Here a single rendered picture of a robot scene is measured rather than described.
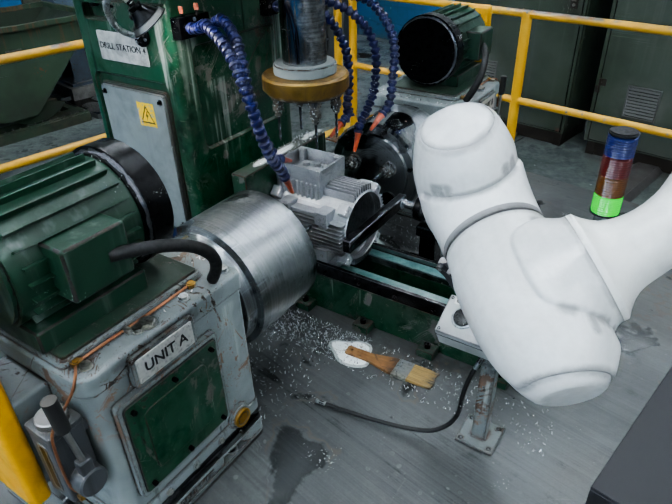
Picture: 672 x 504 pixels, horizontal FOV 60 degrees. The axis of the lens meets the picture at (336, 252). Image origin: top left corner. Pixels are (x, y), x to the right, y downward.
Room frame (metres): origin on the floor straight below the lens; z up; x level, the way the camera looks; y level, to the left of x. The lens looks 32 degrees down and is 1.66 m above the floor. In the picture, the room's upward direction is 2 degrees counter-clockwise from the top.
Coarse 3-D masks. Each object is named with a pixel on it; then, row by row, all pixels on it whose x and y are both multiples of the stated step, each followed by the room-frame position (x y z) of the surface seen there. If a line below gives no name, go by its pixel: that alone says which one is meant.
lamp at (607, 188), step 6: (600, 180) 1.12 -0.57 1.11; (606, 180) 1.11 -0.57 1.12; (612, 180) 1.10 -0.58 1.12; (618, 180) 1.10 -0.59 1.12; (624, 180) 1.10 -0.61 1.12; (600, 186) 1.11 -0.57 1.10; (606, 186) 1.10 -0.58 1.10; (612, 186) 1.10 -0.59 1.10; (618, 186) 1.10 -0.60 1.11; (624, 186) 1.10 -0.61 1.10; (600, 192) 1.11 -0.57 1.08; (606, 192) 1.10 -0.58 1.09; (612, 192) 1.10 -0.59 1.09; (618, 192) 1.09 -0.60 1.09; (624, 192) 1.11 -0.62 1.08; (606, 198) 1.10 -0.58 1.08; (612, 198) 1.09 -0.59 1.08; (618, 198) 1.10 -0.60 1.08
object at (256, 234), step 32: (256, 192) 1.00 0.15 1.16; (192, 224) 0.89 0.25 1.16; (224, 224) 0.88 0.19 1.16; (256, 224) 0.90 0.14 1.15; (288, 224) 0.93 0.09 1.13; (224, 256) 0.82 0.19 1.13; (256, 256) 0.84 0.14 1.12; (288, 256) 0.88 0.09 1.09; (256, 288) 0.80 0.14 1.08; (288, 288) 0.86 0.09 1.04; (256, 320) 0.80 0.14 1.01
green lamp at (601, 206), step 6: (594, 192) 1.13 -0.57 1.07; (594, 198) 1.12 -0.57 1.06; (600, 198) 1.11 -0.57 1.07; (594, 204) 1.12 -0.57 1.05; (600, 204) 1.10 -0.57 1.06; (606, 204) 1.10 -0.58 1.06; (612, 204) 1.09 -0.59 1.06; (618, 204) 1.10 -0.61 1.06; (594, 210) 1.11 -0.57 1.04; (600, 210) 1.10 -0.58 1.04; (606, 210) 1.10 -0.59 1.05; (612, 210) 1.09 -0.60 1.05; (618, 210) 1.10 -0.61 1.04; (606, 216) 1.10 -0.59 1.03; (612, 216) 1.10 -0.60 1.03
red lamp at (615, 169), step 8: (608, 160) 1.11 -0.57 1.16; (616, 160) 1.10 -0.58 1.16; (624, 160) 1.10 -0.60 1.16; (632, 160) 1.10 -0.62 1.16; (600, 168) 1.13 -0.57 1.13; (608, 168) 1.11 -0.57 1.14; (616, 168) 1.10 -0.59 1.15; (624, 168) 1.09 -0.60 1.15; (608, 176) 1.10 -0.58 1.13; (616, 176) 1.10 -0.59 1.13; (624, 176) 1.10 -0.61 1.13
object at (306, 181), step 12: (288, 156) 1.23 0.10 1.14; (300, 156) 1.26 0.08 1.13; (312, 156) 1.26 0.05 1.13; (324, 156) 1.24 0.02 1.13; (288, 168) 1.17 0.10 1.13; (300, 168) 1.16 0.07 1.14; (312, 168) 1.19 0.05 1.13; (324, 168) 1.15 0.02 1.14; (336, 168) 1.18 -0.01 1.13; (300, 180) 1.16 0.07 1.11; (312, 180) 1.14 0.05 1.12; (324, 180) 1.14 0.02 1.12; (288, 192) 1.17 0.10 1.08; (300, 192) 1.16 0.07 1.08; (312, 192) 1.14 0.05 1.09
